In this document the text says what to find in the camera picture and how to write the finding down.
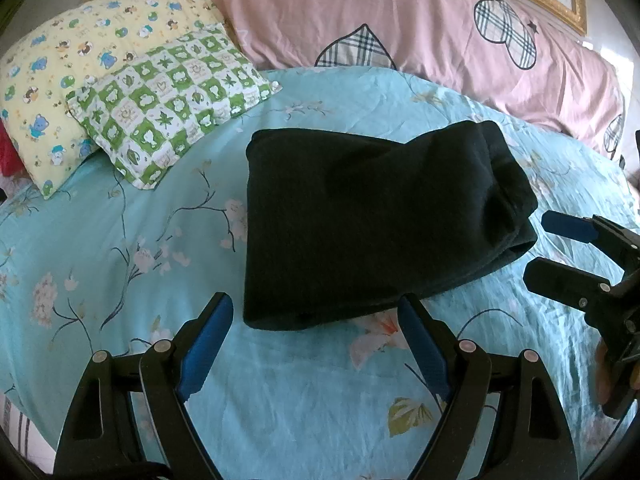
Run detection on pink quilt with plaid hearts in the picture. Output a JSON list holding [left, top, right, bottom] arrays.
[[222, 12, 625, 156]]

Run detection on person's right hand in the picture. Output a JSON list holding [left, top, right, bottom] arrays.
[[594, 339, 612, 405]]

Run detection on green white checkered pillow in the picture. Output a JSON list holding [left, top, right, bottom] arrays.
[[66, 23, 281, 190]]

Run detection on yellow cartoon print pillow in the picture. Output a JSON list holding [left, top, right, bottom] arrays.
[[1, 0, 224, 197]]

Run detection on black pants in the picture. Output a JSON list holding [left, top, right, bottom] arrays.
[[243, 122, 537, 330]]

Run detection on light blue floral bedsheet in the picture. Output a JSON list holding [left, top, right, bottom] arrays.
[[1, 67, 639, 479]]

